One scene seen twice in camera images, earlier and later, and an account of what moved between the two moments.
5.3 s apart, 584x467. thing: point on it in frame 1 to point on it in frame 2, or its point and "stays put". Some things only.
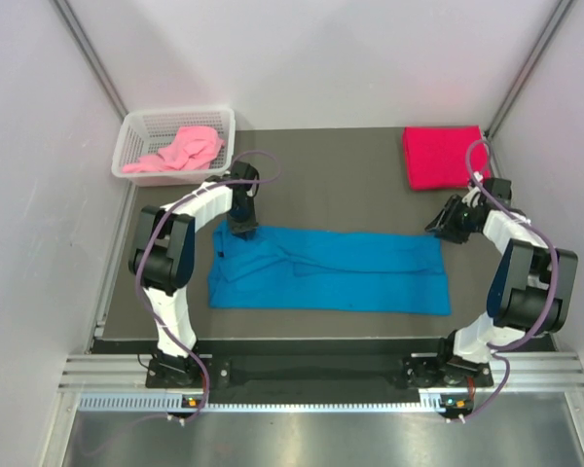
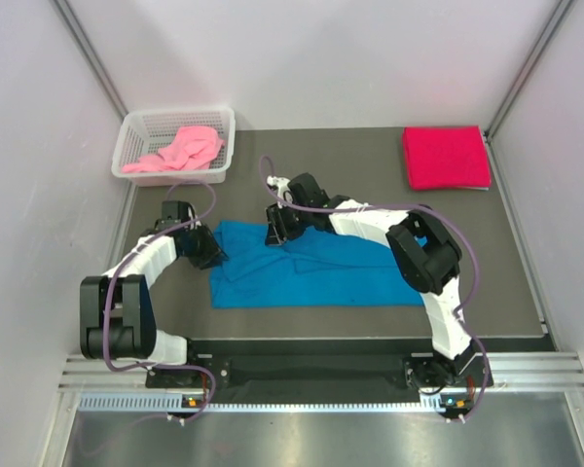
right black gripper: (444, 224) to (277, 230)
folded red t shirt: (442, 157) stays put
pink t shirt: (194, 147) stays put
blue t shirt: (296, 270) stays put
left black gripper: (248, 226) to (213, 253)
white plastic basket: (174, 147) stays put
